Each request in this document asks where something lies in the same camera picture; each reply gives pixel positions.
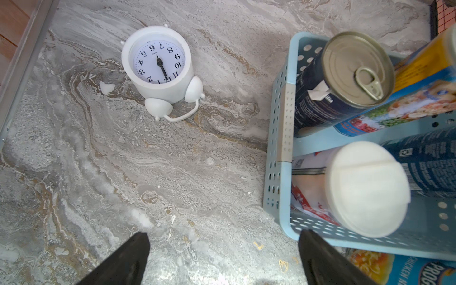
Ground light blue plastic basket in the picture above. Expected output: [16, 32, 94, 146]
[263, 32, 456, 261]

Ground small white alarm clock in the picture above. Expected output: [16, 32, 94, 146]
[121, 25, 205, 122]

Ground blue Progresso soup can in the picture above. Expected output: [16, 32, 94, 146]
[344, 249, 456, 285]

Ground black wire desk organizer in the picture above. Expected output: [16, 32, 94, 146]
[430, 0, 456, 40]

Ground blue can silver top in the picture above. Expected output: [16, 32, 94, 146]
[382, 127, 456, 198]

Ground red white can white lid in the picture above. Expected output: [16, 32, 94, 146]
[290, 140, 412, 239]

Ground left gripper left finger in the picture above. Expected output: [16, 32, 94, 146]
[78, 232, 150, 285]

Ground colourful can white lid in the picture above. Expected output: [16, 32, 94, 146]
[334, 26, 456, 137]

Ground dark blue gold-top can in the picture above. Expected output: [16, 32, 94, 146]
[294, 32, 395, 137]

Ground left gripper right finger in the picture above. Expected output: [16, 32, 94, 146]
[298, 230, 375, 285]

